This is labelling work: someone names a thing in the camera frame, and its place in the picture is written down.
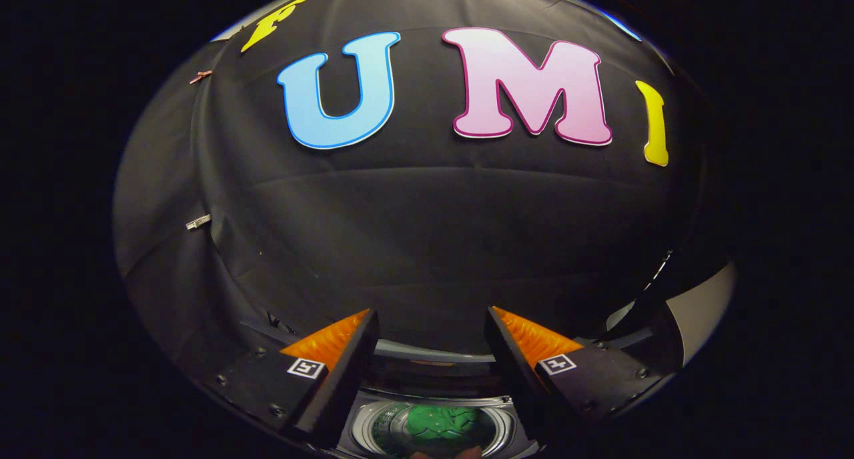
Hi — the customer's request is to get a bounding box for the black backdrop cloth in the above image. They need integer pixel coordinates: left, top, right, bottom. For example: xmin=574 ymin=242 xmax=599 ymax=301
xmin=112 ymin=0 xmax=709 ymax=406

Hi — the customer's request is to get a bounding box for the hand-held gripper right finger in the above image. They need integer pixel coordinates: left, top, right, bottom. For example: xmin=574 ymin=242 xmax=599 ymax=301
xmin=484 ymin=306 xmax=671 ymax=446

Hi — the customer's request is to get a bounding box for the green polo shirt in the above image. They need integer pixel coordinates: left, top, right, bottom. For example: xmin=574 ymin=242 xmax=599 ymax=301
xmin=406 ymin=404 xmax=480 ymax=445

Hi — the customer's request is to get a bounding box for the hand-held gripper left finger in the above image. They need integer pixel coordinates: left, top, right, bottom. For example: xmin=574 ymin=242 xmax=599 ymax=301
xmin=200 ymin=309 xmax=381 ymax=450

